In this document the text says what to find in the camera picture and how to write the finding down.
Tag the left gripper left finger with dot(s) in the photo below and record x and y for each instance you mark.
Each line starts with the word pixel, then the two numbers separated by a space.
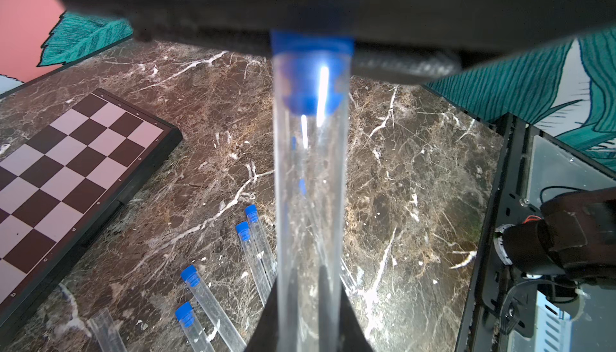
pixel 265 336

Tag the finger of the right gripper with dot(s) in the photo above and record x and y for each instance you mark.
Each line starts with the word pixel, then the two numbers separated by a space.
pixel 403 41

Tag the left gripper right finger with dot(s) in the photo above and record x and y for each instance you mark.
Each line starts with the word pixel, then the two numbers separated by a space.
pixel 351 337

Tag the test tube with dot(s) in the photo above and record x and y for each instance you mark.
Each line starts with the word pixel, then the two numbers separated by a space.
pixel 310 184
pixel 259 234
pixel 254 261
pixel 104 329
pixel 213 309
pixel 193 329

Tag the folded chess board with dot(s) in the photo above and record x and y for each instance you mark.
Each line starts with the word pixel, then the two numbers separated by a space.
pixel 62 186

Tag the black mounting rail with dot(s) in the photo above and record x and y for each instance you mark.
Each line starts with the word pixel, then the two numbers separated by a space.
pixel 544 278

